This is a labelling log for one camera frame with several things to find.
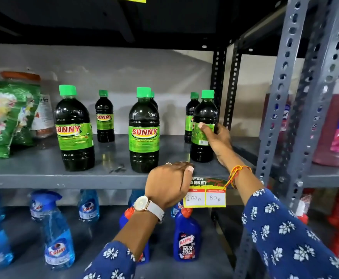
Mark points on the small dark bottle green cap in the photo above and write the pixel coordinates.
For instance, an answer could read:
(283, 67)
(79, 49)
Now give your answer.
(189, 113)
(155, 103)
(104, 119)

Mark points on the large dark bottle green cap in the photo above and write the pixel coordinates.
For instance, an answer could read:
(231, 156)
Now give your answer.
(204, 111)
(74, 127)
(143, 133)

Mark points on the person's right forearm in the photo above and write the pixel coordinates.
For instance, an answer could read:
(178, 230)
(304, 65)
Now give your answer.
(279, 229)

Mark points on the person's left forearm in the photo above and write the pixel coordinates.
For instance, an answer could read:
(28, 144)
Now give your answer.
(134, 232)

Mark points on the orange-capped bottle white label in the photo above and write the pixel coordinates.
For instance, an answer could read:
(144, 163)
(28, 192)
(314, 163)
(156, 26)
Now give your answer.
(43, 116)

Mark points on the grey slotted metal shelf rack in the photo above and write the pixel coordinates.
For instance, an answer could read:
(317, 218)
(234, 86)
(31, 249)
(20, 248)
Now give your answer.
(326, 175)

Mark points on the blue toilet cleaner bottle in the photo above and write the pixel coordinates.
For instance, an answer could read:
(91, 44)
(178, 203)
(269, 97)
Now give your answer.
(124, 217)
(187, 238)

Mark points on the person's right thumb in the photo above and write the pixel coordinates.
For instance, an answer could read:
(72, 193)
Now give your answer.
(205, 130)

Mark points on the group of blue spray bottles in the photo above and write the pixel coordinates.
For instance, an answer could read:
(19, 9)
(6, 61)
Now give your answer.
(57, 235)

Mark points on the person's left thumb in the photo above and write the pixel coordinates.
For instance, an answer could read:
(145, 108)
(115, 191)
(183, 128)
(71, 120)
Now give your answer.
(187, 180)

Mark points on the person's left hand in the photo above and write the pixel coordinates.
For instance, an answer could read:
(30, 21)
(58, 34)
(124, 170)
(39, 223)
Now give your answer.
(166, 185)

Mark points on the yellow price tag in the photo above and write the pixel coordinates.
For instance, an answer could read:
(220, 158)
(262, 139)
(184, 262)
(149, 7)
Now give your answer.
(205, 197)

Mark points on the person's right hand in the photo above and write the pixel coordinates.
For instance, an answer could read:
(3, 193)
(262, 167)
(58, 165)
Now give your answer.
(221, 145)

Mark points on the green detergent powder bag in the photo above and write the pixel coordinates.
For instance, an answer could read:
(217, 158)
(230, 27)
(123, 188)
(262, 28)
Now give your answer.
(4, 119)

